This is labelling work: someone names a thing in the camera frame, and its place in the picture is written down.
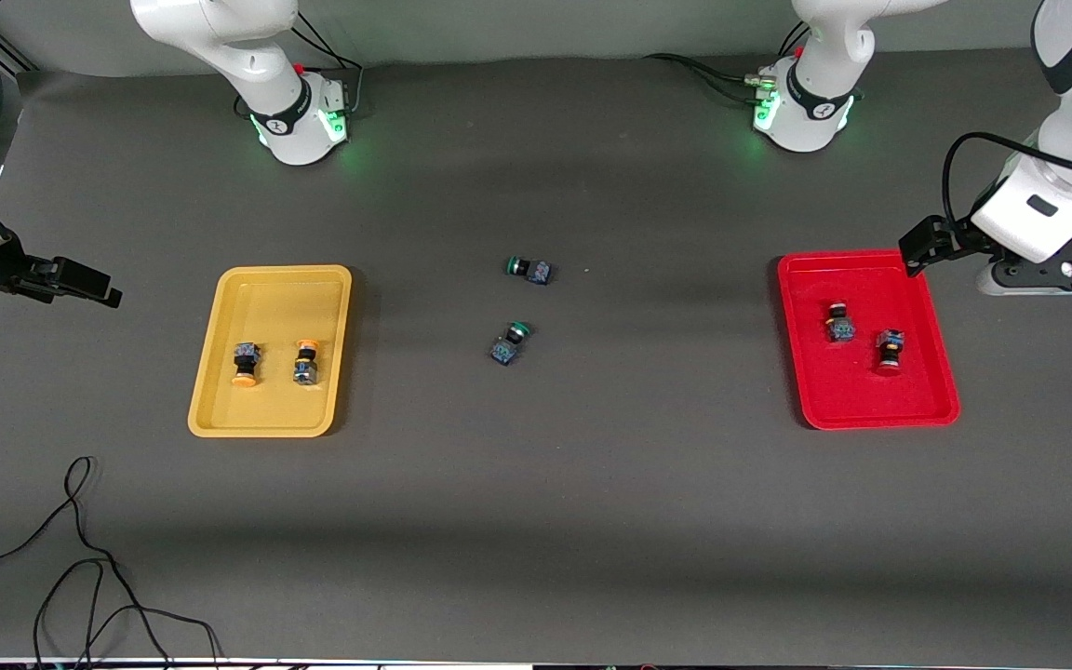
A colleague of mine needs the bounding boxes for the red plastic tray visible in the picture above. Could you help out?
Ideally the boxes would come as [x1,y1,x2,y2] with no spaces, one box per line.
[776,248,962,431]

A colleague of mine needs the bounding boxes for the yellow plastic tray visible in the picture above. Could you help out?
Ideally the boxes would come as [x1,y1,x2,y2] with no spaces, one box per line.
[187,265,353,438]

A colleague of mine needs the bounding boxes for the dark grey table mat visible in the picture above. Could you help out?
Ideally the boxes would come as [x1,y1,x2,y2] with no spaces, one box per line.
[0,47,1072,667]

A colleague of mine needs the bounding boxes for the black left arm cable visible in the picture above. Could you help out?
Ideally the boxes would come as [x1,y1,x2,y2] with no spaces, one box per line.
[941,132,1072,226]

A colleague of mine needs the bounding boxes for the aluminium frame rail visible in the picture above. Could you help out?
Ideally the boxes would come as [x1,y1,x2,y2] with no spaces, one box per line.
[0,33,36,77]

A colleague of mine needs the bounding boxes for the thin black loose cable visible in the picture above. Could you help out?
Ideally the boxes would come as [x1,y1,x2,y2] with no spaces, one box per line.
[0,456,221,670]

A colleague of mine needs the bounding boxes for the black left arm base cables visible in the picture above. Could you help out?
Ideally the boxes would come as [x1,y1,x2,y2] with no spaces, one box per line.
[646,23,811,105]

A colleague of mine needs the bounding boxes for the black arm base cables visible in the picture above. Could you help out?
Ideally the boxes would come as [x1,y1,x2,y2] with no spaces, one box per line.
[646,23,811,105]
[289,14,366,118]

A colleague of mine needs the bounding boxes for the black right arm base cables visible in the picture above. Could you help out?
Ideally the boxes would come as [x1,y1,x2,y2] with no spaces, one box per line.
[289,14,366,118]

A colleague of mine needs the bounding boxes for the green push button switch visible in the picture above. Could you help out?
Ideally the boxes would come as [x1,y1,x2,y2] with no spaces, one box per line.
[489,321,533,368]
[504,255,553,287]

